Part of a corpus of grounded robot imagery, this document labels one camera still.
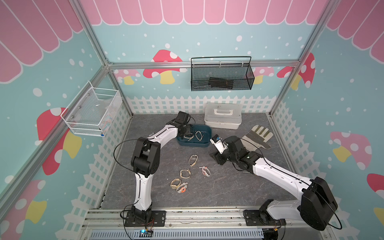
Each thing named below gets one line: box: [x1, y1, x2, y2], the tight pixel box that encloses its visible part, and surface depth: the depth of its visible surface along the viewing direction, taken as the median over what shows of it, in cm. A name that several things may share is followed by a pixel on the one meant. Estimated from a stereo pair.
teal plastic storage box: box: [176, 124, 212, 148], surface depth 108 cm
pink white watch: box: [198, 166, 211, 177], surface depth 91 cm
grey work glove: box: [241, 125, 274, 151], surface depth 108 cm
